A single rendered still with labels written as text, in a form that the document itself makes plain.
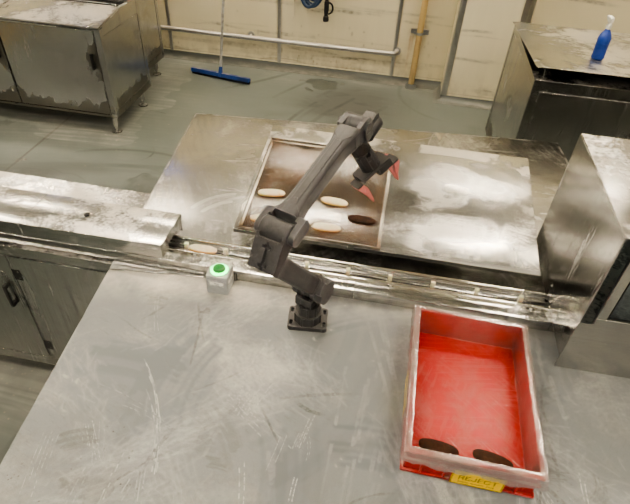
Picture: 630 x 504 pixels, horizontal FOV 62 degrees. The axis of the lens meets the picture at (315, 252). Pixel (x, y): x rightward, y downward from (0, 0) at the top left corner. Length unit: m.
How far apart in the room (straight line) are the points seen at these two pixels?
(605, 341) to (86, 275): 1.67
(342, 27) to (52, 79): 2.52
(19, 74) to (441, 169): 3.36
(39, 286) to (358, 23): 3.87
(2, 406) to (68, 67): 2.51
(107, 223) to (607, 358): 1.60
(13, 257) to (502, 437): 1.70
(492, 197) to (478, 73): 3.05
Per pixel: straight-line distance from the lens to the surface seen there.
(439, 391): 1.53
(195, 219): 2.03
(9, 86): 4.72
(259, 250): 1.20
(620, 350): 1.70
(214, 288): 1.70
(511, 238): 1.96
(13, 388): 2.75
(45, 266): 2.10
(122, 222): 1.90
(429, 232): 1.89
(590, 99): 3.32
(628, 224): 1.47
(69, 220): 1.96
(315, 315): 1.57
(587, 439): 1.60
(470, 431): 1.48
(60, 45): 4.29
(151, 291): 1.76
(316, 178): 1.26
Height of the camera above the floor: 2.04
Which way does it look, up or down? 41 degrees down
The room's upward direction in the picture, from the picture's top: 4 degrees clockwise
